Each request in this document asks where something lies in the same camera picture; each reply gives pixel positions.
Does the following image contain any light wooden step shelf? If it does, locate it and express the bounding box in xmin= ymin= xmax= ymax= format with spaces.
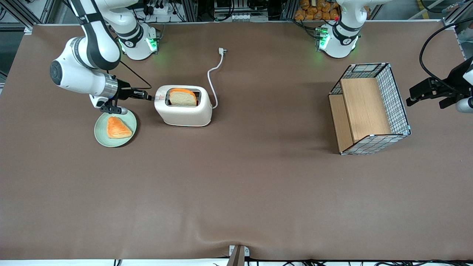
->
xmin=329 ymin=78 xmax=392 ymax=153

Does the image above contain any white two-slot toaster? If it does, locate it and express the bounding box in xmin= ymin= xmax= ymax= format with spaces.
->
xmin=154 ymin=85 xmax=214 ymax=127

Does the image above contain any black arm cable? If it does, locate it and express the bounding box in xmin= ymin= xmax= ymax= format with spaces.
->
xmin=107 ymin=61 xmax=153 ymax=90
xmin=419 ymin=18 xmax=473 ymax=88

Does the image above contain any orange triangular pastry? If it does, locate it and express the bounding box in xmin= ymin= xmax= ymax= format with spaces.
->
xmin=107 ymin=116 xmax=133 ymax=139

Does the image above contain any pale green plate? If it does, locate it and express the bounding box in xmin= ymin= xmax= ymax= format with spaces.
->
xmin=94 ymin=110 xmax=137 ymax=148

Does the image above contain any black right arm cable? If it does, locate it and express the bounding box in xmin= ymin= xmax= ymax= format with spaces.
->
xmin=107 ymin=61 xmax=153 ymax=90

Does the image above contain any bag of orange buns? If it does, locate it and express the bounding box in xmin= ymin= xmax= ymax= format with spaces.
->
xmin=295 ymin=0 xmax=340 ymax=21

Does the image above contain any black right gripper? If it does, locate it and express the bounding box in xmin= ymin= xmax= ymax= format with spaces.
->
xmin=117 ymin=79 xmax=153 ymax=101

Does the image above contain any white toaster power cable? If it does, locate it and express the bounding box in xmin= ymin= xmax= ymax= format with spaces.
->
xmin=207 ymin=47 xmax=228 ymax=109

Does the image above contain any white power strip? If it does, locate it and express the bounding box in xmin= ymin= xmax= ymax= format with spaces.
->
xmin=144 ymin=0 xmax=174 ymax=15

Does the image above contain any toast bread slice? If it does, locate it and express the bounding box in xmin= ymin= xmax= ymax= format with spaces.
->
xmin=169 ymin=88 xmax=197 ymax=107

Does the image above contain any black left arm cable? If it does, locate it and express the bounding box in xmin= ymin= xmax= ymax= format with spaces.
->
xmin=419 ymin=18 xmax=473 ymax=88

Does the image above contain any metal table edge bracket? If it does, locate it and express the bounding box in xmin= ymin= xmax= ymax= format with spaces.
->
xmin=228 ymin=245 xmax=250 ymax=266

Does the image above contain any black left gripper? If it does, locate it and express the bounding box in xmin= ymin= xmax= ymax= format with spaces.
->
xmin=406 ymin=77 xmax=456 ymax=108

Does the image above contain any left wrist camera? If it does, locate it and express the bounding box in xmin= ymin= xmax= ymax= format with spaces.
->
xmin=439 ymin=97 xmax=473 ymax=113

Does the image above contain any wire basket with checked lining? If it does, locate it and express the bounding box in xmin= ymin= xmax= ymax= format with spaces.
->
xmin=328 ymin=62 xmax=412 ymax=156

